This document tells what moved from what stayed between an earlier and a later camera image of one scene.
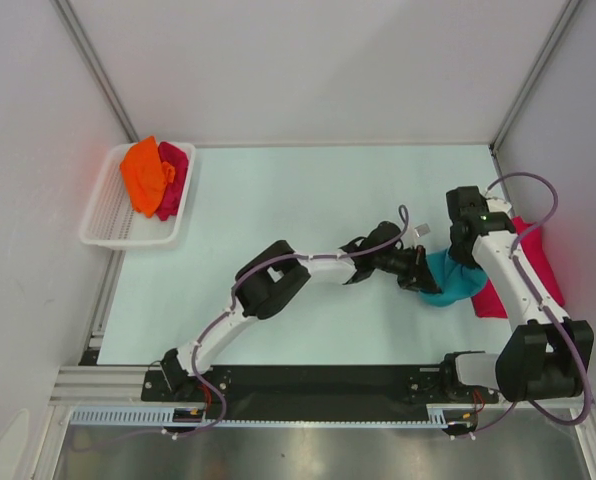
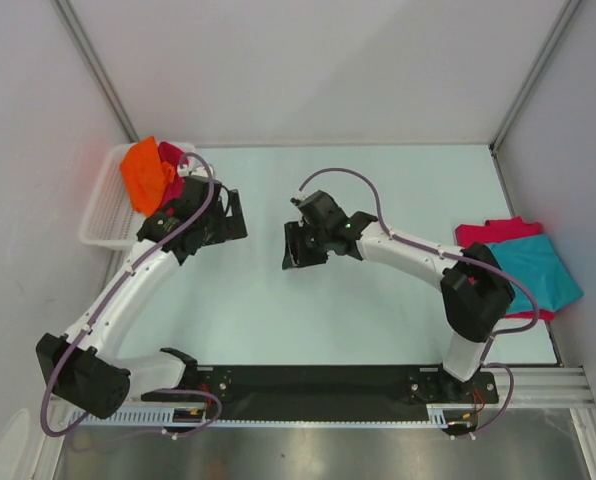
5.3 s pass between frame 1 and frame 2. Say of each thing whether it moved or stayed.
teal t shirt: moved
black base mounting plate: stayed
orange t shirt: stayed
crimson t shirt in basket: stayed
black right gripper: moved
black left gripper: moved
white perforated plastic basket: stayed
